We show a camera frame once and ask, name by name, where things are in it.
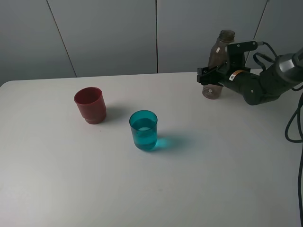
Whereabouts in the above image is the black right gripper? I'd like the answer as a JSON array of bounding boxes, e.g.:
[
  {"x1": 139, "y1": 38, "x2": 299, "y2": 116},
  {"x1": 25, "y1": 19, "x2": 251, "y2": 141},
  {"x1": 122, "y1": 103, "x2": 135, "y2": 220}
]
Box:
[{"x1": 197, "y1": 63, "x2": 255, "y2": 95}]

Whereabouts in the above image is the grey translucent water bottle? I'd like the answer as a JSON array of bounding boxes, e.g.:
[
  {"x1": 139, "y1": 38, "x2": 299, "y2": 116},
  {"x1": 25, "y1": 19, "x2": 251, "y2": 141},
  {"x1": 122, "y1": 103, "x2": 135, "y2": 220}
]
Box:
[{"x1": 202, "y1": 30, "x2": 235, "y2": 100}]

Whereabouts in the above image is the teal translucent plastic cup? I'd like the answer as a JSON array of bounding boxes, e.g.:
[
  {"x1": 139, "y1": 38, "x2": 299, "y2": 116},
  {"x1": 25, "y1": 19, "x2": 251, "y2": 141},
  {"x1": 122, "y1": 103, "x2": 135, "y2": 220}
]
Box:
[{"x1": 129, "y1": 110, "x2": 158, "y2": 151}]

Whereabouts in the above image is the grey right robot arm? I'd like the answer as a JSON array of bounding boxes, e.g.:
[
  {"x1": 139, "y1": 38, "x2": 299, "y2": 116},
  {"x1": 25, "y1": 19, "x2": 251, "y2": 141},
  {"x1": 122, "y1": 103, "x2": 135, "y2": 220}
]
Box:
[{"x1": 197, "y1": 47, "x2": 303, "y2": 105}]

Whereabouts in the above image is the red plastic cup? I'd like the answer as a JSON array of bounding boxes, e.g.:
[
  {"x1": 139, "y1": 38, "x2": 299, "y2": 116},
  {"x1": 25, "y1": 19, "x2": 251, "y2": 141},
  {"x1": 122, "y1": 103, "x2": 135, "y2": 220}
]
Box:
[{"x1": 74, "y1": 87, "x2": 107, "y2": 124}]

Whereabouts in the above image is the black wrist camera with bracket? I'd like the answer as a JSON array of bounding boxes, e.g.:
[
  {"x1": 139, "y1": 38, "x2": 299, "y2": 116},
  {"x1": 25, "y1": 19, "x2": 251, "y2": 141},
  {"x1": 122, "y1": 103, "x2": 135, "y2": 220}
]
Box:
[{"x1": 226, "y1": 41, "x2": 258, "y2": 70}]

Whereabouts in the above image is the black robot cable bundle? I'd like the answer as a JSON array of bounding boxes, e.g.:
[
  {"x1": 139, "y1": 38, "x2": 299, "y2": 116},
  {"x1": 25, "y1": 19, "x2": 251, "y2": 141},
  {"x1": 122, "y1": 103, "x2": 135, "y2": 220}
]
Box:
[{"x1": 253, "y1": 41, "x2": 303, "y2": 227}]

